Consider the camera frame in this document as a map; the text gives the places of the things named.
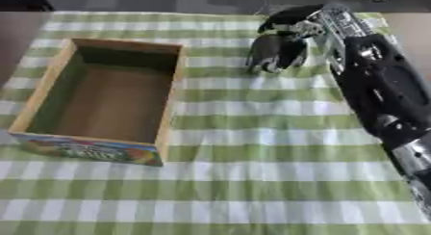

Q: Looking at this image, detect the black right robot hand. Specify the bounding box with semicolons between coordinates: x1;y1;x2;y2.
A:
243;3;327;74

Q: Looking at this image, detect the tan cardboard box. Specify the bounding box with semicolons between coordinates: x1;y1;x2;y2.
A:
7;38;189;168

